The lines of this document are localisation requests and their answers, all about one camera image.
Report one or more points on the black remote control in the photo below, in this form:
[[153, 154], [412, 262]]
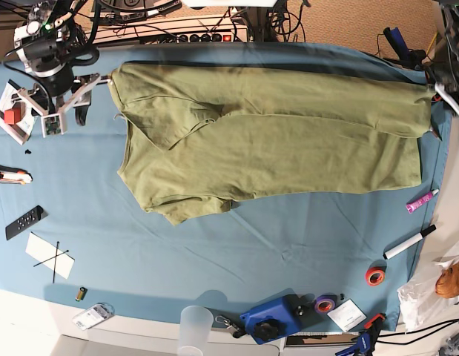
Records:
[[24, 222]]

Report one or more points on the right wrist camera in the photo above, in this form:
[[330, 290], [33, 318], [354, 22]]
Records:
[[53, 124]]

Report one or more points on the purple tape roll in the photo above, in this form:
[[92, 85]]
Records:
[[325, 303]]

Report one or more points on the orange handled screwdriver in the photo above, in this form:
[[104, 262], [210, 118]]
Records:
[[435, 133]]

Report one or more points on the silver carabiner keyring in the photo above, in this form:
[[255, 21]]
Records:
[[227, 322]]

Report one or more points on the blue plastic box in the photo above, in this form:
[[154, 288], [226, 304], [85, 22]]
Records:
[[279, 309]]

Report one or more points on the white square card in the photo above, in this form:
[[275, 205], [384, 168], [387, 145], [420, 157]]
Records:
[[347, 315]]

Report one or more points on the black knob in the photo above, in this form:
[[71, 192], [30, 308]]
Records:
[[268, 330]]

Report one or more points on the white black marker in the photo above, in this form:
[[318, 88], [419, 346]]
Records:
[[408, 243]]

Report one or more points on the white paper card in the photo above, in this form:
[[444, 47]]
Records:
[[40, 250]]

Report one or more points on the clear plastic package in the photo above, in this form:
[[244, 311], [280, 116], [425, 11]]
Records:
[[93, 316]]

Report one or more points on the translucent plastic cup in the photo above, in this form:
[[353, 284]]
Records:
[[194, 329]]

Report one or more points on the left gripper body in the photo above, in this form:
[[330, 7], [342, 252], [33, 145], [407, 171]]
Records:
[[440, 89]]

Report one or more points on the red cube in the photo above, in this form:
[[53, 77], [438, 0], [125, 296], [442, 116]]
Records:
[[12, 116]]

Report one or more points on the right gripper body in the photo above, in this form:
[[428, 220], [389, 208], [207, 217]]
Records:
[[60, 93]]

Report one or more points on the white plastic bag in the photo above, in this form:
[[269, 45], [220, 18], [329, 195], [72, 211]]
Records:
[[419, 302]]

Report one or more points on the olive green t-shirt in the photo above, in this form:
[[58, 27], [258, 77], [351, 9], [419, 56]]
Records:
[[201, 138]]

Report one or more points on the orange tape roll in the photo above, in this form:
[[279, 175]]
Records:
[[375, 276]]

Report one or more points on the brown bread roll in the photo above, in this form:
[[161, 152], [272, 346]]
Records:
[[447, 285]]

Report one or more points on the blue table cloth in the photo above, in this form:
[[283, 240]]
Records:
[[300, 244]]

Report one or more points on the blue orange bar clamp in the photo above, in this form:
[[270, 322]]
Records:
[[365, 342]]

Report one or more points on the orange white utility knife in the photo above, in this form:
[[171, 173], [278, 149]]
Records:
[[14, 176]]

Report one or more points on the black zip tie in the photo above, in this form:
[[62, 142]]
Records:
[[51, 258], [54, 265]]

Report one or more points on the pink tube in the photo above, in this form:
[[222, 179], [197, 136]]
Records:
[[414, 205]]

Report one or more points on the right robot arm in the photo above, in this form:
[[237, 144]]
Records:
[[50, 44]]

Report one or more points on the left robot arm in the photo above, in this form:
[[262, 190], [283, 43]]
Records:
[[446, 74]]

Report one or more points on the white power strip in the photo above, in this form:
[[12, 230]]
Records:
[[150, 33]]

